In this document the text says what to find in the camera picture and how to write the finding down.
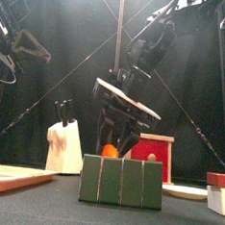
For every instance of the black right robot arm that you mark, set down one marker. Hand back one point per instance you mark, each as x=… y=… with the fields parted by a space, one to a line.
x=152 y=44

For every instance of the cream tray with pink rim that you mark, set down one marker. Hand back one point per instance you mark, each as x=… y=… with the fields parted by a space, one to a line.
x=12 y=176

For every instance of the green slotted wooden block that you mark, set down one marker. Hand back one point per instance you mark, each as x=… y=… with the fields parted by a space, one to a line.
x=121 y=181

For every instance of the white round plate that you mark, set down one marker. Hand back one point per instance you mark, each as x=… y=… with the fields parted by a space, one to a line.
x=184 y=191

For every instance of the dark slanted frame strut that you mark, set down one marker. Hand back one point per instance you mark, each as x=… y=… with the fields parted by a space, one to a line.
x=223 y=63

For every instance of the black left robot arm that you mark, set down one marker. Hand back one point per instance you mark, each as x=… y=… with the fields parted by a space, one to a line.
x=14 y=3

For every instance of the orange toy carrot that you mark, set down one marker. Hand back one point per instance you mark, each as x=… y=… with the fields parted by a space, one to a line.
x=110 y=151

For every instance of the red box with wooden frame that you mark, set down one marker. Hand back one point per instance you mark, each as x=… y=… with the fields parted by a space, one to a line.
x=153 y=150

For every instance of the white wooden knife block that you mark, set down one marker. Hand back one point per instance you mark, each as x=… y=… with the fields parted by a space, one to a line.
x=64 y=147

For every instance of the red wooden block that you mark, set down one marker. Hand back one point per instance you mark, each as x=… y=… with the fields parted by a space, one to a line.
x=219 y=179

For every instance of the vertical metal frame pole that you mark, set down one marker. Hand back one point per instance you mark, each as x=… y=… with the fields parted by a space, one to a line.
x=119 y=28

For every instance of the small wooden knob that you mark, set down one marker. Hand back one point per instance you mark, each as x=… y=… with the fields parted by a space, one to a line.
x=151 y=157

